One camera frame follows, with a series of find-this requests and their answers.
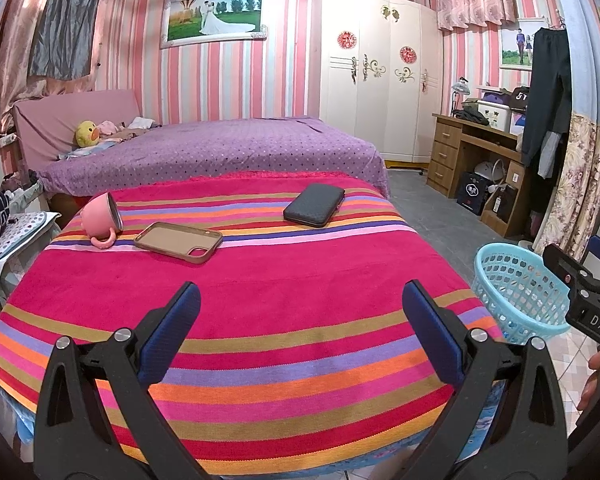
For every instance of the dark paper bag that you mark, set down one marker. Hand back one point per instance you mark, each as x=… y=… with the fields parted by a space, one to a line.
x=472 y=192

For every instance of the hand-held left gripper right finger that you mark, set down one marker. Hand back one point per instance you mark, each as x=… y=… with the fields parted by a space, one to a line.
x=430 y=325

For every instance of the red round paper decoration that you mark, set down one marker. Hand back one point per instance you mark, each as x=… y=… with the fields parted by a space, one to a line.
x=408 y=55
x=346 y=40

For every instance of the shiny pink curtain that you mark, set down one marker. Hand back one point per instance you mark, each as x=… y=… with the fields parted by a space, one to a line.
x=15 y=60

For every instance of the pink cup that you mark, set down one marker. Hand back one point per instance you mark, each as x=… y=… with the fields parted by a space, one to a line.
x=97 y=215

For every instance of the black wallet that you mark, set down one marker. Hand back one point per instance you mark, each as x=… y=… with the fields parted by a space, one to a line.
x=312 y=205

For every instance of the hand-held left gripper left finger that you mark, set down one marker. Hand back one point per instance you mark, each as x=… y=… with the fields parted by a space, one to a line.
x=172 y=325

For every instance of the wall power socket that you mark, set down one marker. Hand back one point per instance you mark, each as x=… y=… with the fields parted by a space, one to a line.
x=8 y=140

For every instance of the pile of clothes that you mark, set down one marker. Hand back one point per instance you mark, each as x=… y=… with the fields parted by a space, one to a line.
x=127 y=129

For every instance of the white wardrobe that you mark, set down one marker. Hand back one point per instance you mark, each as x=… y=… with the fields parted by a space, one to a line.
x=380 y=110

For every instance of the striped table cloth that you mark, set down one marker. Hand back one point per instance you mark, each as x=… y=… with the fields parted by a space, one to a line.
x=280 y=280

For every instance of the black hanging clothes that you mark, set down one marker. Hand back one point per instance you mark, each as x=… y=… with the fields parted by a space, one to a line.
x=547 y=100

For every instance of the wooden desk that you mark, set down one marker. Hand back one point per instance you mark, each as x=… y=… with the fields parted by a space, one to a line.
x=445 y=155

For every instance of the polka dot cloth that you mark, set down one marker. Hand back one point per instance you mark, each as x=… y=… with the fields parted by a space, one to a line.
x=15 y=240

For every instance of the framed wedding photo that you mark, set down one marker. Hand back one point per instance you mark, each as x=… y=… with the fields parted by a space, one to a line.
x=215 y=17

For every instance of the light blue plastic basket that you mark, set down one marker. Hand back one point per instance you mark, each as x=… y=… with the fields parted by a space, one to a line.
x=540 y=332

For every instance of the yellow duck plush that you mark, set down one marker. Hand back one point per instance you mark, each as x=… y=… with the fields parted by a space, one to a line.
x=87 y=134

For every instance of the wall poster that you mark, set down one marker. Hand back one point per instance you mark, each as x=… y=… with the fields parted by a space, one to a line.
x=515 y=45

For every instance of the desk lamp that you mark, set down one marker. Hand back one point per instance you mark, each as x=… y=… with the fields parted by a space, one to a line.
x=461 y=87

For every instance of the brown phone case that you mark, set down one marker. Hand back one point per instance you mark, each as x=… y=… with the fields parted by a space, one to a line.
x=175 y=242

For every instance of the person's right hand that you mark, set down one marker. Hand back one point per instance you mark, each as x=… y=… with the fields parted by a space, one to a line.
x=592 y=380

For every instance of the white fan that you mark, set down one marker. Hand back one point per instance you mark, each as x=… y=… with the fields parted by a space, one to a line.
x=487 y=172

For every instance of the grey hanging cloth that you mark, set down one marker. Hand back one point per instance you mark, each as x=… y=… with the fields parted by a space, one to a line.
x=65 y=25

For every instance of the black bag with white print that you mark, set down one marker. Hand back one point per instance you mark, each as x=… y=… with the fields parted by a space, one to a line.
x=520 y=98

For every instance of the bed with purple bedspread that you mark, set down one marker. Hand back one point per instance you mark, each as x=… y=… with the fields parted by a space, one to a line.
x=205 y=150

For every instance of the white storage box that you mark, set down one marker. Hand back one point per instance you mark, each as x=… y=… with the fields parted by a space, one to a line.
x=494 y=116

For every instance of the pink headboard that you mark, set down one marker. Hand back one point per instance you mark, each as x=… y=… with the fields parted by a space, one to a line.
x=55 y=120

